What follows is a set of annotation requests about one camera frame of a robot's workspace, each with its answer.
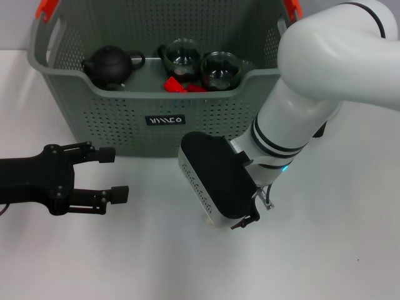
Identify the right gripper cable with connectors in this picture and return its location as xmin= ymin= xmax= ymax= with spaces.
xmin=230 ymin=184 xmax=276 ymax=231

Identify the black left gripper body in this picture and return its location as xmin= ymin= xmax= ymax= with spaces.
xmin=0 ymin=143 xmax=76 ymax=216

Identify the glass kettle with black handle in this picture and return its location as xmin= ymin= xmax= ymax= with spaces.
xmin=311 ymin=121 xmax=328 ymax=139

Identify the glass teapot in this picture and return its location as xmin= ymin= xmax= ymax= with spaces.
xmin=199 ymin=54 xmax=243 ymax=93
xmin=157 ymin=37 xmax=204 ymax=83

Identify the orange red sloped block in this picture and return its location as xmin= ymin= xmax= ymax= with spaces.
xmin=164 ymin=77 xmax=188 ymax=93

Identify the glass jar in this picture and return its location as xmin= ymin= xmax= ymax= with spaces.
xmin=201 ymin=51 xmax=242 ymax=83

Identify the grey perforated plastic storage basket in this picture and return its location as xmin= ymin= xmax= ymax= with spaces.
xmin=27 ymin=0 xmax=303 ymax=157

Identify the black ceramic teapot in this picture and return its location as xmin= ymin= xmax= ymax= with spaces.
xmin=81 ymin=45 xmax=146 ymax=91

